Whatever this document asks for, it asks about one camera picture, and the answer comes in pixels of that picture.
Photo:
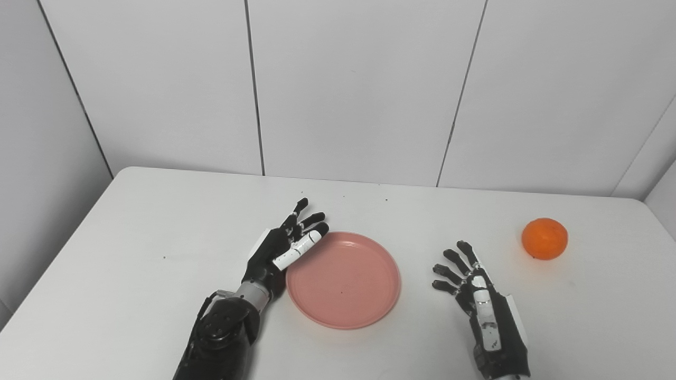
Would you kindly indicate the pink round plate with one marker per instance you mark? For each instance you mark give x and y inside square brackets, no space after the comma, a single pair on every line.
[343,279]

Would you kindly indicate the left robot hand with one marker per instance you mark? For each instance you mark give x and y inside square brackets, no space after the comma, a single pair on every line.
[280,250]

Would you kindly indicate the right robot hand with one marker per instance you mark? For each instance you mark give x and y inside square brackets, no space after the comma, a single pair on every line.
[486,316]

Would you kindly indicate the orange fruit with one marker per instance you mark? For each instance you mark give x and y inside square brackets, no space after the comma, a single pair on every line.
[544,238]

